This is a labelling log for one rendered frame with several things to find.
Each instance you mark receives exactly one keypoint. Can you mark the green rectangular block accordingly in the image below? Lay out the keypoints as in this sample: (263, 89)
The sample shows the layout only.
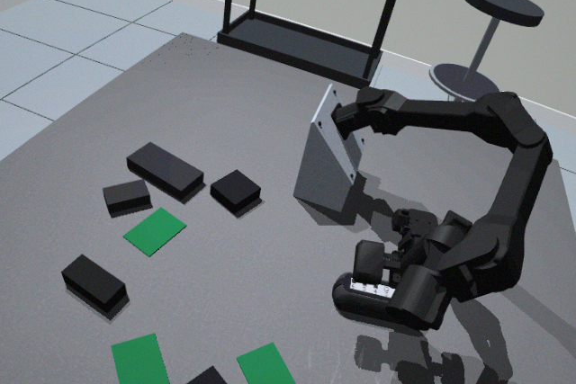
(138, 361)

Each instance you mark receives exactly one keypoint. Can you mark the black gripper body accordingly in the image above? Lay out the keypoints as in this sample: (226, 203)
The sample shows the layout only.
(369, 262)

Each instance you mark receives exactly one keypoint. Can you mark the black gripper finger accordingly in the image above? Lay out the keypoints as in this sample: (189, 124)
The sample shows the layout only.
(393, 285)

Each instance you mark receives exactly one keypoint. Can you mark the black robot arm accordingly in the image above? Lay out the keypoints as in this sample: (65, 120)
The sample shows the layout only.
(493, 247)

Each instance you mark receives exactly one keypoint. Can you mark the dark grey switch controller unit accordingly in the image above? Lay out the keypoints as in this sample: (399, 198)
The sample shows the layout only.
(362, 299)

